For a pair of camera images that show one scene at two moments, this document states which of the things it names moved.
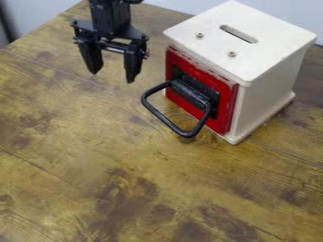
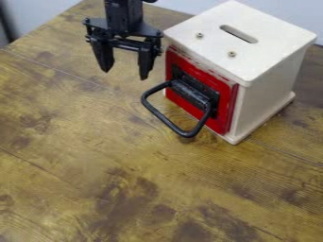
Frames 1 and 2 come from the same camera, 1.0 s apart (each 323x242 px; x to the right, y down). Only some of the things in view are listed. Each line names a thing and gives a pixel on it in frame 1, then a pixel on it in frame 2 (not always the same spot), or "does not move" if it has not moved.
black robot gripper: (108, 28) → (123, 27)
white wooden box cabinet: (248, 47) does not move
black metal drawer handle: (195, 92) does not move
